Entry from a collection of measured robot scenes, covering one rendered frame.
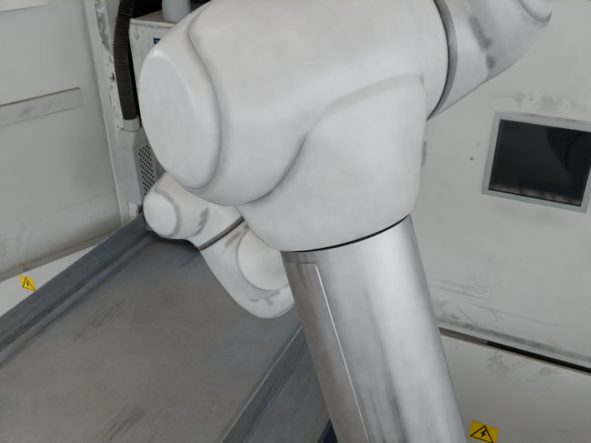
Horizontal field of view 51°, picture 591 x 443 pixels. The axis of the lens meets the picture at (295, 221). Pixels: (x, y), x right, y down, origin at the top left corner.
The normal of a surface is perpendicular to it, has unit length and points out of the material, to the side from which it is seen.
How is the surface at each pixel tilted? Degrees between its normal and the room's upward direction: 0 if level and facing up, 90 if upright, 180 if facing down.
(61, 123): 90
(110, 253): 90
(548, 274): 90
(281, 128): 82
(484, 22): 107
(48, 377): 0
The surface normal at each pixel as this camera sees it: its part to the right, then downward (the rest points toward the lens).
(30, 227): 0.66, 0.37
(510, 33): 0.27, 0.64
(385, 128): 0.61, 0.11
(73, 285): 0.91, 0.21
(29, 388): -0.01, -0.86
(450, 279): -0.42, 0.46
